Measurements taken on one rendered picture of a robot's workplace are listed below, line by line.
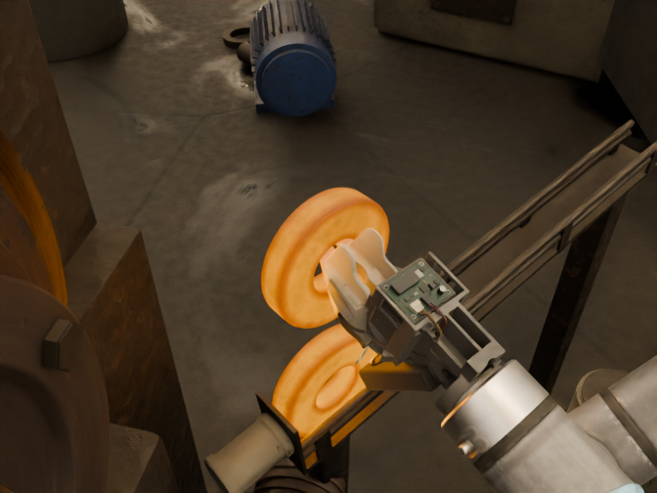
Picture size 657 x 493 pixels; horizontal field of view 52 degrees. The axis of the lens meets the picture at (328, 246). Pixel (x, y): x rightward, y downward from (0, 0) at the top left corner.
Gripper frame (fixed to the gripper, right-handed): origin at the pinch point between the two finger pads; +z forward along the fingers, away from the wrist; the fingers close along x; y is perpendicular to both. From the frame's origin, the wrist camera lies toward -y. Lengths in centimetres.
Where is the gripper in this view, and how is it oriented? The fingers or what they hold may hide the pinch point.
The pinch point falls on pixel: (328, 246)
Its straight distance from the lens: 69.5
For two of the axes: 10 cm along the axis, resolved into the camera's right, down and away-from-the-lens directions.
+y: 1.8, -5.6, -8.1
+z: -6.3, -7.0, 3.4
